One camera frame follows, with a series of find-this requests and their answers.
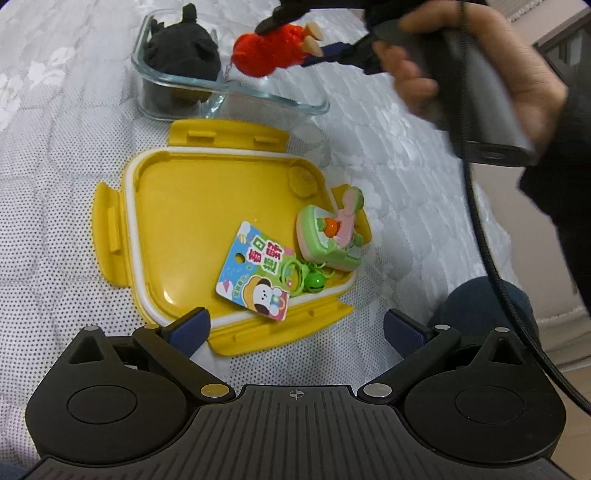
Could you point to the yellow container lid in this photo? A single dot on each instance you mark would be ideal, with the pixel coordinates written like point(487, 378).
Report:
point(184, 207)

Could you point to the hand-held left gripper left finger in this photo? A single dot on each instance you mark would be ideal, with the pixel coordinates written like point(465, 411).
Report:
point(191, 328)

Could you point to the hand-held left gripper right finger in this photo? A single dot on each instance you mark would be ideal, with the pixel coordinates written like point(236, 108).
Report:
point(405, 330)

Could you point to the person's right hand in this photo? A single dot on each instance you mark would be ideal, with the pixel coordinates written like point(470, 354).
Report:
point(535, 92)

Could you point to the red plush toy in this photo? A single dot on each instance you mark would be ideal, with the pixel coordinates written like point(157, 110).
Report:
point(272, 48)

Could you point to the black plush toy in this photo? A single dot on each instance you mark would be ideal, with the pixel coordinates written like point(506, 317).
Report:
point(178, 50)

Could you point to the rectangular glass container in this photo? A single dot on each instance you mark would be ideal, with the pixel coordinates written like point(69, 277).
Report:
point(258, 90)

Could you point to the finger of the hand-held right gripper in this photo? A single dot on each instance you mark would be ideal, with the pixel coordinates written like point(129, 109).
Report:
point(291, 11)
point(339, 51)

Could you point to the person's right forearm dark sleeve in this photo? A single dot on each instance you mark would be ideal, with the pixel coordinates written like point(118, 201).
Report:
point(570, 184)

